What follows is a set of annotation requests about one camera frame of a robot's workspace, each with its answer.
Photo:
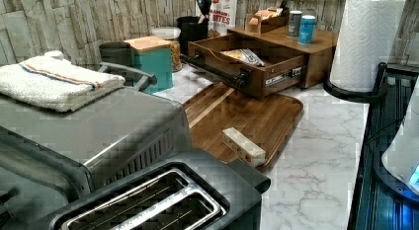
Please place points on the grey cylindrical can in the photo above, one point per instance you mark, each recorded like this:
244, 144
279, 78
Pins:
294, 23

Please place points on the white snack bites box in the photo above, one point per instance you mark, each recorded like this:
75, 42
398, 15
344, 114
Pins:
222, 16

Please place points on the teal canister with wooden lid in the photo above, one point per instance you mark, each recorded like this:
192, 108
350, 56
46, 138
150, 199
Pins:
153, 55

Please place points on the white paper towel roll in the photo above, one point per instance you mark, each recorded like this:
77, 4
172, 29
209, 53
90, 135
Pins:
366, 36

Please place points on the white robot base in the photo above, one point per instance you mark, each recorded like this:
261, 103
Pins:
398, 164

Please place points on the orange stash tea bags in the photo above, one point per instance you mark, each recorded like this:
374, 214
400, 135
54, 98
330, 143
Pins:
269, 13

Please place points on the wooden drawer cabinet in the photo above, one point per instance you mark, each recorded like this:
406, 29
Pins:
319, 52

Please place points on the wooden serving tray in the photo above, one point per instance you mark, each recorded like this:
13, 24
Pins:
268, 123

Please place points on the black utensil holder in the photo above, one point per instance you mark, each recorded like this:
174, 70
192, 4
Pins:
191, 30

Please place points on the small white cardboard box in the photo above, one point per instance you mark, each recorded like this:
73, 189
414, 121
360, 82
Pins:
243, 147

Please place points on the wooden drawer with black handle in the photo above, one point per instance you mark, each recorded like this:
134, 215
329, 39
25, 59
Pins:
282, 65

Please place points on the black paper towel holder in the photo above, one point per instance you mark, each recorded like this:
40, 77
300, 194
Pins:
376, 95

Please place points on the folded white towel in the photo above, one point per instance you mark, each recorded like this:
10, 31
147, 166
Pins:
55, 84

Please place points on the black two-slot toaster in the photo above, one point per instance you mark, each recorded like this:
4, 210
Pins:
189, 190

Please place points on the snack packet in drawer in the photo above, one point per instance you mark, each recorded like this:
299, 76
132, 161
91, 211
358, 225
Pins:
245, 55

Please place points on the blue cylindrical can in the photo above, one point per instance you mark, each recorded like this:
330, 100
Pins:
306, 29

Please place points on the glass jar with white lid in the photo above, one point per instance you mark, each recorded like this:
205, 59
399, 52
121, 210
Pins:
172, 35

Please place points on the wooden tea bag organizer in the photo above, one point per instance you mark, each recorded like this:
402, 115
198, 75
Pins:
267, 25

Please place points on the silver toaster oven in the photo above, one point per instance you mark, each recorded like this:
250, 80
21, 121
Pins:
49, 159

